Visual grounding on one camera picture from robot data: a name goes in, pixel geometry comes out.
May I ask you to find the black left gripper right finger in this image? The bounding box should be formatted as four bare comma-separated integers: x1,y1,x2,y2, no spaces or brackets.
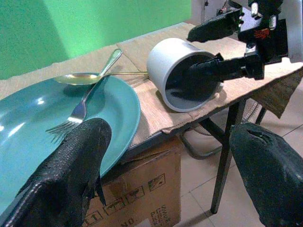
229,122,303,227

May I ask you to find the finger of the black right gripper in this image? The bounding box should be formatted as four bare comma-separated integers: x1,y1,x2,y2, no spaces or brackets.
187,6,245,44
188,52,265,84

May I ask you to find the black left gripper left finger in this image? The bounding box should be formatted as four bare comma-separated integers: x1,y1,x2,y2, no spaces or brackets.
0,117,112,227

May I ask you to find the white cylindrical cup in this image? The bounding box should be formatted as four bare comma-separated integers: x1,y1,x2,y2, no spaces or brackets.
146,37,224,113

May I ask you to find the teal round plate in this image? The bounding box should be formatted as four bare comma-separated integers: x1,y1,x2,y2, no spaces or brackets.
0,73,142,216

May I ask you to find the silver metal fork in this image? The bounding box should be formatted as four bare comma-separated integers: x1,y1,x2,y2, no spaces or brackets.
45,48,124,140

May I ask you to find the brown cardboard box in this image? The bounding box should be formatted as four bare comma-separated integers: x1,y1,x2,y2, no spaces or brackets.
81,136,183,227

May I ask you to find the beige burlap table cloth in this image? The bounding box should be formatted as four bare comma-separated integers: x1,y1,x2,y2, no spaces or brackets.
0,22,303,148

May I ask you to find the gold metal spoon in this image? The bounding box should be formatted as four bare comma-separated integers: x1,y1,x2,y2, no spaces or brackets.
53,70,149,86

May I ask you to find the green backdrop screen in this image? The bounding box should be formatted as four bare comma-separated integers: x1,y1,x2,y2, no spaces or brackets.
0,0,193,81

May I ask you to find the wire guard floor fan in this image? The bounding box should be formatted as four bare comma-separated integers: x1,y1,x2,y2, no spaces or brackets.
178,97,262,160

